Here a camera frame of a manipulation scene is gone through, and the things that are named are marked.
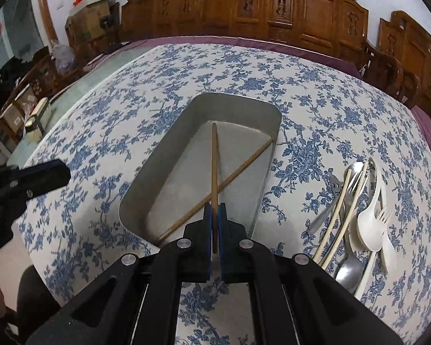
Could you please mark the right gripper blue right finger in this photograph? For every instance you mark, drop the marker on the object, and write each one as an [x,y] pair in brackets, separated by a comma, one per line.
[234,263]

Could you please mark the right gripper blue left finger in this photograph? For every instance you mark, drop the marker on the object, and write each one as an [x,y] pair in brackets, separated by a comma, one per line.
[199,257]

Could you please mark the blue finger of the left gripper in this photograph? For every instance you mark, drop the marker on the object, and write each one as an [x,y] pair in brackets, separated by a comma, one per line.
[40,179]

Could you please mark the brown wooden chopstick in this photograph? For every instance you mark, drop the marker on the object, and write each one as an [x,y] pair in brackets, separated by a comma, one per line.
[214,186]
[221,186]

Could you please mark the cream chopstick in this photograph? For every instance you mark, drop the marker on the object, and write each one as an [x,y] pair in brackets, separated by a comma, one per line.
[349,215]
[318,255]

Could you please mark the steel smiley-handle spoon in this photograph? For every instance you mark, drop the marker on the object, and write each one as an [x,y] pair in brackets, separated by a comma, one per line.
[350,271]

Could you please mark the white plastic ladle spoon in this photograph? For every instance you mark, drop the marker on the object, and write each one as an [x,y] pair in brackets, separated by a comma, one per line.
[370,264]

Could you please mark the small steel spoon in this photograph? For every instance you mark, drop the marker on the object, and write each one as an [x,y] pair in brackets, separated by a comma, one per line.
[350,188]

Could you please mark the white plastic fork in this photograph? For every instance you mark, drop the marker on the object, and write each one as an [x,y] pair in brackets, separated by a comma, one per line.
[388,252]

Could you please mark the steel fork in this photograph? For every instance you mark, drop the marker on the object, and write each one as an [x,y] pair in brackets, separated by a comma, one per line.
[337,187]

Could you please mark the cream box on table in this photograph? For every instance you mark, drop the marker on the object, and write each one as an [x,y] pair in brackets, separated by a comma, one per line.
[36,123]

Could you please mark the blue floral tablecloth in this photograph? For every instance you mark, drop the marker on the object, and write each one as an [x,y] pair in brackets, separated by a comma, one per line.
[139,149]

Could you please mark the small wooden chair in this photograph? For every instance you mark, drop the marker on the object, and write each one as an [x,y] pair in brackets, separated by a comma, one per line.
[22,85]

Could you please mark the metal rectangular tray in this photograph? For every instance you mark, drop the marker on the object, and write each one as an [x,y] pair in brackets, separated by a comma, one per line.
[177,174]

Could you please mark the plastic bag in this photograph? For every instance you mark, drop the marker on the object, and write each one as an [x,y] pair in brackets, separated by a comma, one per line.
[64,58]

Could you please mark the stacked cardboard boxes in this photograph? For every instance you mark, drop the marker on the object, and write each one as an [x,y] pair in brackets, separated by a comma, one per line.
[82,24]

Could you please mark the black small fan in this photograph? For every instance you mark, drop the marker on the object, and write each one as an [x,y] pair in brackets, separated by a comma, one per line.
[107,22]

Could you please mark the carved wooden sofa bench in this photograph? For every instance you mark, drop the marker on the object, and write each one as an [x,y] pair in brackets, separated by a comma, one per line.
[337,28]

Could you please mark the carved wooden armchair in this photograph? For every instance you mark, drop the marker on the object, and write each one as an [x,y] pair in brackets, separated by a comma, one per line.
[408,42]

